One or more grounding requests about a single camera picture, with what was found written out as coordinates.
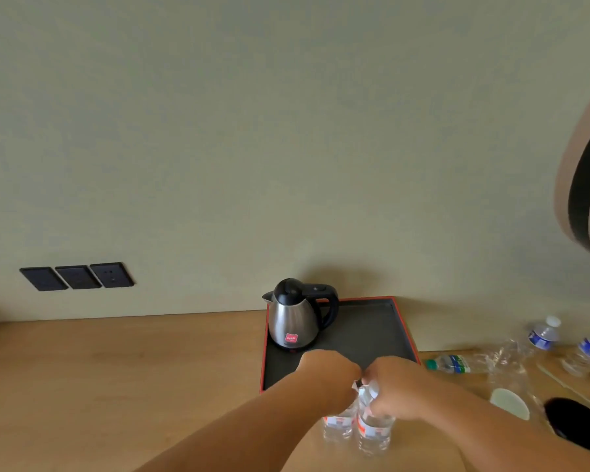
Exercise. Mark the person's left hand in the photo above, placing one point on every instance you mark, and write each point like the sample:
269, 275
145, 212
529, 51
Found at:
332, 376

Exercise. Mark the person's left forearm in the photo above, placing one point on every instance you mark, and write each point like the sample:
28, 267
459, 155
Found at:
236, 437

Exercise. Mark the steel and black kettle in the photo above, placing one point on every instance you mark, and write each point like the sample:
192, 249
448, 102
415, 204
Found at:
292, 319

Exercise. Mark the person's right hand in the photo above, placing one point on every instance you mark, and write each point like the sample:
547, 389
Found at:
403, 388

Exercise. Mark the black tray with red rim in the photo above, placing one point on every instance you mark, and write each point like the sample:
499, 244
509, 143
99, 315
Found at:
369, 329

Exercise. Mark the green-capped plastic bottle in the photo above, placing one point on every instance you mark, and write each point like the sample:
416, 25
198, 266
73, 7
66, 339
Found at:
452, 363

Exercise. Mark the black round object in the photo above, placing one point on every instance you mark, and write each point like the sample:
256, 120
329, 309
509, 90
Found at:
577, 427

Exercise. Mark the blue-labelled water bottle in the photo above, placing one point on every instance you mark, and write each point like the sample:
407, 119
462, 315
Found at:
587, 351
543, 336

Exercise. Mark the white cup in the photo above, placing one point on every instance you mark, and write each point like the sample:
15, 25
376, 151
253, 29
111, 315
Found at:
509, 403

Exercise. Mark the wooden table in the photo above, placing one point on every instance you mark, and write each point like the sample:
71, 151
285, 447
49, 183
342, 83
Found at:
103, 388

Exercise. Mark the person's right forearm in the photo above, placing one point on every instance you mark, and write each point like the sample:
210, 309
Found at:
496, 442

